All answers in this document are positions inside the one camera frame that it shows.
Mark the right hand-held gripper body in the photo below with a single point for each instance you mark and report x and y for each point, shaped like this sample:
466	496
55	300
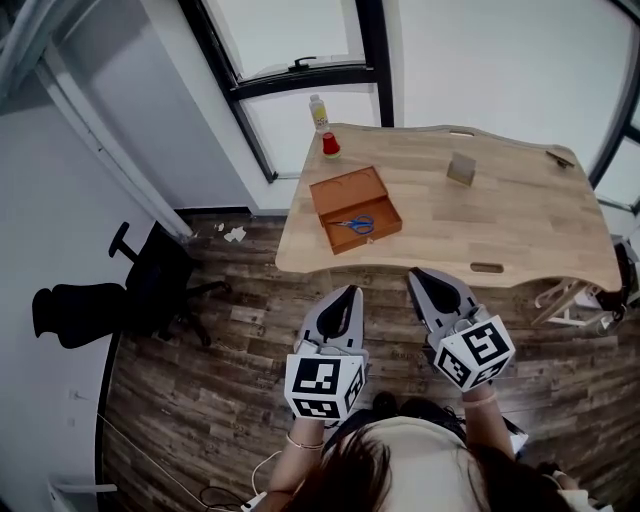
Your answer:
475	350

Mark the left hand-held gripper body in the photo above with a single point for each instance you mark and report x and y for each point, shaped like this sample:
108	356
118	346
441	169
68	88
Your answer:
312	380

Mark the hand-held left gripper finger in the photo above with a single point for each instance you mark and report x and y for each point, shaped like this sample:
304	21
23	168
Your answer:
356	315
313	322

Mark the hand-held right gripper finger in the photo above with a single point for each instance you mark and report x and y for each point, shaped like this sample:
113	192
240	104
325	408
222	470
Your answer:
465	296
424	312

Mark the orange wooden box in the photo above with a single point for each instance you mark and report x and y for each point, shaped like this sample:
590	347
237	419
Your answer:
345	192

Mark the person's right forearm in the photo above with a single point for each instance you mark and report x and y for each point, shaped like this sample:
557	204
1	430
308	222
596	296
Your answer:
492	425

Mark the person's left forearm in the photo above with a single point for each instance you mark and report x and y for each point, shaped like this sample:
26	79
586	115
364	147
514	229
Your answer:
295	470

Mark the peach wrist band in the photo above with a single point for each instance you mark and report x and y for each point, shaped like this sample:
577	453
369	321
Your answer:
482	400

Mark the person's dark trousers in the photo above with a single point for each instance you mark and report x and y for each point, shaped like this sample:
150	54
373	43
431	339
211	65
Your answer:
430	407

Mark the person's black shoe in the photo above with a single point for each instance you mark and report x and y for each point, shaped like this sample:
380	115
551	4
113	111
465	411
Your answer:
385	402

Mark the person's cream shirt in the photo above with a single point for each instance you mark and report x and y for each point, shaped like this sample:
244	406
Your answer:
425	460

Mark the small wooden block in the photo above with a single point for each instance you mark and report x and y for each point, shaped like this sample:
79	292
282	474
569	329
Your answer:
460	167

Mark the black office chair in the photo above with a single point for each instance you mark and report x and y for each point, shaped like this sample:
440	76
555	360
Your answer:
155	280

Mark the small dark flat object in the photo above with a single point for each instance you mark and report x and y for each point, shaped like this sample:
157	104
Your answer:
560	158

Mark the red plastic cup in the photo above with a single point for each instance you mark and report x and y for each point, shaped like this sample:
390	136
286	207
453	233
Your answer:
331	145

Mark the clear bottle with yellow label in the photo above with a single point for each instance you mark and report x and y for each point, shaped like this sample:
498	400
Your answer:
318	115

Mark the white vertical pipe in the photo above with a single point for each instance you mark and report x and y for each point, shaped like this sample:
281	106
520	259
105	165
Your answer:
115	150

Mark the slim black window frame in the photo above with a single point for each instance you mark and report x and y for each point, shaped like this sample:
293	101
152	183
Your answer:
617	125

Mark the white metal frame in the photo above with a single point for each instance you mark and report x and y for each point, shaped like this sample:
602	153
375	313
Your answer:
65	492

